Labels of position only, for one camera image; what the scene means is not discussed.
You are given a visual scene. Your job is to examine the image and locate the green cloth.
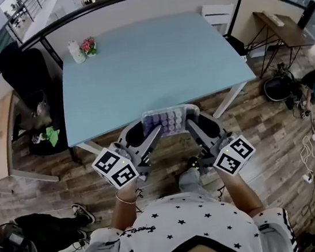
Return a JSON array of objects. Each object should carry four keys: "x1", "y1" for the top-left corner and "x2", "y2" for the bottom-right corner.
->
[{"x1": 44, "y1": 125, "x2": 63, "y2": 149}]

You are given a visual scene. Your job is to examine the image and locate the gold bracelet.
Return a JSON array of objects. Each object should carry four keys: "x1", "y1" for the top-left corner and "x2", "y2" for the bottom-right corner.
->
[{"x1": 114, "y1": 188, "x2": 139, "y2": 207}]

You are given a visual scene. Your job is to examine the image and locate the white box under partition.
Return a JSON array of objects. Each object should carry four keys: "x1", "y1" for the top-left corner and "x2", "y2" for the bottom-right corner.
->
[{"x1": 197, "y1": 0, "x2": 238, "y2": 37}]

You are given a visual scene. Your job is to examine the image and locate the black and white sneaker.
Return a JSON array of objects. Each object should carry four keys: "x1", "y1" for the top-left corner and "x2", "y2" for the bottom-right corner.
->
[{"x1": 71, "y1": 200, "x2": 97, "y2": 227}]

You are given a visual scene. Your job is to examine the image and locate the white cable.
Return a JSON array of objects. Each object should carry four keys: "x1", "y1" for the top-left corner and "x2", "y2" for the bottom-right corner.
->
[{"x1": 297, "y1": 134, "x2": 315, "y2": 174}]

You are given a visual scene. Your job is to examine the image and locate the flat cardboard box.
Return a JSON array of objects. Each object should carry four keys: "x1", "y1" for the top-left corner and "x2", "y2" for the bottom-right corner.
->
[{"x1": 262, "y1": 7, "x2": 288, "y2": 28}]

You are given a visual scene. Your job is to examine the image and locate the person's black shoe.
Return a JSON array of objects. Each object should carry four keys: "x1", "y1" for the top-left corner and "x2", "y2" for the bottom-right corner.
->
[{"x1": 185, "y1": 155, "x2": 202, "y2": 174}]

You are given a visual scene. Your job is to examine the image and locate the person's leg in jeans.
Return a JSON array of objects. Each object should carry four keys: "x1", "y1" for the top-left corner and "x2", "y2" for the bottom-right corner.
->
[{"x1": 177, "y1": 167, "x2": 206, "y2": 198}]

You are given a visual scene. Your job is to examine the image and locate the black bag with purple print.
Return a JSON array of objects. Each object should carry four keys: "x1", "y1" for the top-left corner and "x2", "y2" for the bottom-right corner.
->
[{"x1": 223, "y1": 32, "x2": 249, "y2": 59}]

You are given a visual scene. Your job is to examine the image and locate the white patterned bottle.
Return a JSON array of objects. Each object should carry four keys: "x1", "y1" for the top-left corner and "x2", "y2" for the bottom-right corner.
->
[{"x1": 66, "y1": 38, "x2": 88, "y2": 66}]

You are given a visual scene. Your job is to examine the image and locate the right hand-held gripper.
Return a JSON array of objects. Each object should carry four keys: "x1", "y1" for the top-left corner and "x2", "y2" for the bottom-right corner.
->
[{"x1": 185, "y1": 108, "x2": 259, "y2": 182}]

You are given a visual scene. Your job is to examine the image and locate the black office chair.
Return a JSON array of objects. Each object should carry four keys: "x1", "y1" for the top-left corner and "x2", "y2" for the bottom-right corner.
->
[{"x1": 0, "y1": 35, "x2": 69, "y2": 138}]

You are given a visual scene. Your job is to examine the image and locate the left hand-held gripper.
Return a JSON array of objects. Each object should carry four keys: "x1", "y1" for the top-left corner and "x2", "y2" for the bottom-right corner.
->
[{"x1": 86, "y1": 116, "x2": 170, "y2": 193}]

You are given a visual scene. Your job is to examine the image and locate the black cylinder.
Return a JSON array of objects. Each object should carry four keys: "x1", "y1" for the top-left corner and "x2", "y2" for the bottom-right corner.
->
[{"x1": 294, "y1": 0, "x2": 315, "y2": 31}]

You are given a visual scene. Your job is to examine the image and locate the person's right forearm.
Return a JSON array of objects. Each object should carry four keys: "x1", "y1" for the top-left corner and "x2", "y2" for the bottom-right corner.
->
[{"x1": 215, "y1": 163, "x2": 267, "y2": 221}]

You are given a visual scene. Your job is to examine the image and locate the round black bag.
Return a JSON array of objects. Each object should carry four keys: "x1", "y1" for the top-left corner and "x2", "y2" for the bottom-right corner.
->
[{"x1": 261, "y1": 73, "x2": 297, "y2": 105}]

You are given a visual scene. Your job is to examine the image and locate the person's left forearm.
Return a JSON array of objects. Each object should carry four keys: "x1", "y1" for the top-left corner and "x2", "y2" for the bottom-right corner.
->
[{"x1": 104, "y1": 179, "x2": 145, "y2": 234}]

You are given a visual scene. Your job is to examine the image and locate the white table leg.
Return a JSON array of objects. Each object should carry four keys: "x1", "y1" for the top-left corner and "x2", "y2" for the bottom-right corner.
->
[
  {"x1": 75, "y1": 139, "x2": 104, "y2": 159},
  {"x1": 209, "y1": 80, "x2": 252, "y2": 119}
]

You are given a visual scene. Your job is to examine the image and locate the white star-print shirt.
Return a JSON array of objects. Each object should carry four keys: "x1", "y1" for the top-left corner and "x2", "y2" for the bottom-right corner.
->
[{"x1": 70, "y1": 178, "x2": 299, "y2": 252}]

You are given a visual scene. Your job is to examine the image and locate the black patterned bag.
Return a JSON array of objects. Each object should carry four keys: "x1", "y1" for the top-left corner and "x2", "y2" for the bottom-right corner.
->
[{"x1": 26, "y1": 122, "x2": 71, "y2": 159}]

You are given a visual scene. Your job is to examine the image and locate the wooden side table black legs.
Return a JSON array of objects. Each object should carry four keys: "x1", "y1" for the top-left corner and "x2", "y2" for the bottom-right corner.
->
[{"x1": 252, "y1": 3, "x2": 315, "y2": 80}]

